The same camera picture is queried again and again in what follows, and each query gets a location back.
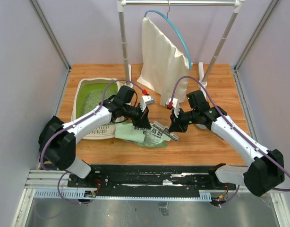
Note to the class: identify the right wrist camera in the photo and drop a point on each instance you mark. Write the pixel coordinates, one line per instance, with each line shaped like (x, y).
(172, 104)

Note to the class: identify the cream cloth bag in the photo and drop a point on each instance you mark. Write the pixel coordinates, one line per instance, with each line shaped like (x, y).
(163, 62)

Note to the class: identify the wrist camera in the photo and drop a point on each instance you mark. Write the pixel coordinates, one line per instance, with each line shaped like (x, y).
(146, 100)
(172, 104)

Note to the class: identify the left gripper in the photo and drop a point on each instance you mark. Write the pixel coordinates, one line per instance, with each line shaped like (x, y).
(142, 121)

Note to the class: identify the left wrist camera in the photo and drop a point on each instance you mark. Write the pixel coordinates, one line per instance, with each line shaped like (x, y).
(146, 100)

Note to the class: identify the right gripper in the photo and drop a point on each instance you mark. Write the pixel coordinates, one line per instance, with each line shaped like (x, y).
(176, 125)

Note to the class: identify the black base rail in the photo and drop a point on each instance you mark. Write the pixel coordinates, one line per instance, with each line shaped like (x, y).
(149, 180)

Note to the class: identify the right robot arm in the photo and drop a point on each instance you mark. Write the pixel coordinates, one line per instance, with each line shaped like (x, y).
(262, 172)

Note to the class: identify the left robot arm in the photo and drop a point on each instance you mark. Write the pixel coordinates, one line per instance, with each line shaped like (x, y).
(58, 140)

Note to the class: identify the green cat litter bag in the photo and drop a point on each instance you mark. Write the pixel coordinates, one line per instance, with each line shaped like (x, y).
(151, 138)

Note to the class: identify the cream green litter box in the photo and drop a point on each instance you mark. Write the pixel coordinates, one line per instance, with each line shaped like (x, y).
(88, 95)

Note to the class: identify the piano pattern bag clip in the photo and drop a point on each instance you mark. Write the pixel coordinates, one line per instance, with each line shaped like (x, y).
(165, 130)

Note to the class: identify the grey metal scoop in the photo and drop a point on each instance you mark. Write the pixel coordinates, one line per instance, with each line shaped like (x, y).
(200, 126)

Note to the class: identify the blue clothes hanger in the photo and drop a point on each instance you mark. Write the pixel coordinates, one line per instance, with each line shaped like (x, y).
(177, 33)

